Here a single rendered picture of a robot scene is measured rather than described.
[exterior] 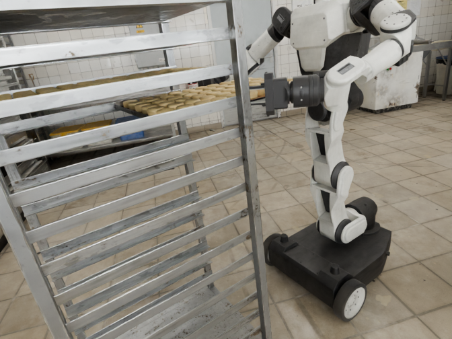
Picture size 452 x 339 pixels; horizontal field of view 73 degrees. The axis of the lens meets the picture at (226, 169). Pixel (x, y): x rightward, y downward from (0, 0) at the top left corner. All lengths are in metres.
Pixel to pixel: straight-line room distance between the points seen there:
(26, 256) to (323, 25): 1.20
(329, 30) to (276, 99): 0.51
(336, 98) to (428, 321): 1.25
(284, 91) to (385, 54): 0.30
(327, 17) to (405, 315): 1.40
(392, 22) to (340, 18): 0.32
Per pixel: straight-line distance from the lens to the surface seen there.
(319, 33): 1.35
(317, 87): 0.88
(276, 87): 0.90
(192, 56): 5.11
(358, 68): 0.91
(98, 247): 0.83
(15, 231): 0.75
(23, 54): 0.72
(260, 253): 1.09
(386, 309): 1.83
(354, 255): 1.84
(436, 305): 1.93
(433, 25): 7.23
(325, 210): 1.79
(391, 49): 1.01
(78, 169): 1.19
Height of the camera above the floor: 1.29
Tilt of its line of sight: 22 degrees down
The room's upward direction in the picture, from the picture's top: 8 degrees counter-clockwise
